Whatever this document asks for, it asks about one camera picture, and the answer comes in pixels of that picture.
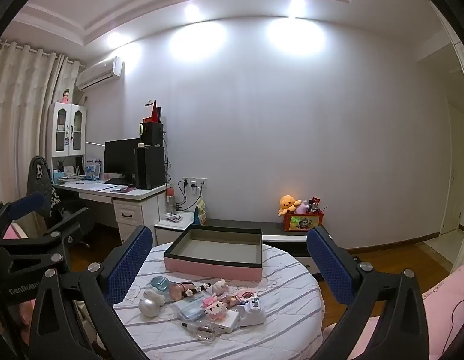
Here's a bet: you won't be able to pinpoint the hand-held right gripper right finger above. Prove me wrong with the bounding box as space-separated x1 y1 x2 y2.
306 226 429 360

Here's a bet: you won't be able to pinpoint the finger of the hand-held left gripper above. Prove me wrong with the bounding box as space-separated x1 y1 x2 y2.
0 190 47 233
0 222 73 274

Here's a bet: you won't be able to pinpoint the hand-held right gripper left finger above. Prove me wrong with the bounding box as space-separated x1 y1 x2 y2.
29 226 154 360

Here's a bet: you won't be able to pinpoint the silver egg-shaped toy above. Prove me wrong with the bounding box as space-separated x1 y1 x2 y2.
138 289 167 318

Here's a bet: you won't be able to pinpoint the black floral hair clip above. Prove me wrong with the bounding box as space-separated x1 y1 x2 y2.
183 281 211 295

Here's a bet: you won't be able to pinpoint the clear blue plastic box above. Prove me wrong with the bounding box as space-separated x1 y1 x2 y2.
174 296 209 322

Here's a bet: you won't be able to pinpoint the pink storage box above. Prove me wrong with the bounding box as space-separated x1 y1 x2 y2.
164 225 263 283

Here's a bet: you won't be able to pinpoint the pink block figure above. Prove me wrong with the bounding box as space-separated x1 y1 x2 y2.
202 296 224 318

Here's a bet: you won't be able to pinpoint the white charger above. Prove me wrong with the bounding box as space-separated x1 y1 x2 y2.
237 297 267 327

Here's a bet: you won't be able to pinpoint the clear plastic case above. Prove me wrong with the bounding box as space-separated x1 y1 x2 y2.
181 320 218 344

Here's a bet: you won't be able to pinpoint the white power bank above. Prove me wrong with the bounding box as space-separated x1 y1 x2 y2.
211 315 240 334

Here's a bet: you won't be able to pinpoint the pink blanket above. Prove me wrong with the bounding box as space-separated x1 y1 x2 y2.
2 222 35 325

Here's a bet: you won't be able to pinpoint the grey printed jacket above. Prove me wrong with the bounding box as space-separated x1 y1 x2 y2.
27 155 62 211

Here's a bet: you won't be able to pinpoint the black office chair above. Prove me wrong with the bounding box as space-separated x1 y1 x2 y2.
27 155 98 250

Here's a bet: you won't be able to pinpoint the white nightstand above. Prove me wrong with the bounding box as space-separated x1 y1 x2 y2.
154 212 197 246

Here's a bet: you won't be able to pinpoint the red toy box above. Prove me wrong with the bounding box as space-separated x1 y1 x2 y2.
284 212 324 232

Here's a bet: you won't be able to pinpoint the white desk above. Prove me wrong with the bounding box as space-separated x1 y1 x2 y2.
54 180 169 246

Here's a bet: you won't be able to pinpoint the white papers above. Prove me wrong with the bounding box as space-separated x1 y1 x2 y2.
76 182 116 192

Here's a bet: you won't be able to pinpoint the blue and white box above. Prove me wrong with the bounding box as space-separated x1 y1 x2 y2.
85 157 102 180

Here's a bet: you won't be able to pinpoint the orange octopus plush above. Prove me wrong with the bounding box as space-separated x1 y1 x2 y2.
278 195 302 216

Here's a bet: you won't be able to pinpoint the white glass-door cabinet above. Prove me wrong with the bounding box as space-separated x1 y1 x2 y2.
46 102 88 176

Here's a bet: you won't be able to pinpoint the yellow snack bag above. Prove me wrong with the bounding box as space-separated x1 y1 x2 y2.
194 199 207 226

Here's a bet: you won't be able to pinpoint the beige curtain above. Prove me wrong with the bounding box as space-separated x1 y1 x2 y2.
0 39 80 211

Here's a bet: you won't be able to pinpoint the black computer tower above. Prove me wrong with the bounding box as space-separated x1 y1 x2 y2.
136 145 167 190

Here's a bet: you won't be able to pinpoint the black computer monitor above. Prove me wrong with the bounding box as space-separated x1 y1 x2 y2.
104 138 140 186

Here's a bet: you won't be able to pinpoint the black speaker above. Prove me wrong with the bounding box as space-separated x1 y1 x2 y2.
142 122 164 147

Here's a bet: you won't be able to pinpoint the white air conditioner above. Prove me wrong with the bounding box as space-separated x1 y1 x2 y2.
75 57 124 91

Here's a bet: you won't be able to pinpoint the red paper bag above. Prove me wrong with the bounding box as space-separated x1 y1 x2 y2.
144 100 162 124

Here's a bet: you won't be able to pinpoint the white door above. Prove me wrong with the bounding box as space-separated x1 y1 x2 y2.
440 97 464 237

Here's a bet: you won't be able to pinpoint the black power cable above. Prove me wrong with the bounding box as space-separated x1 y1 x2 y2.
177 182 203 211

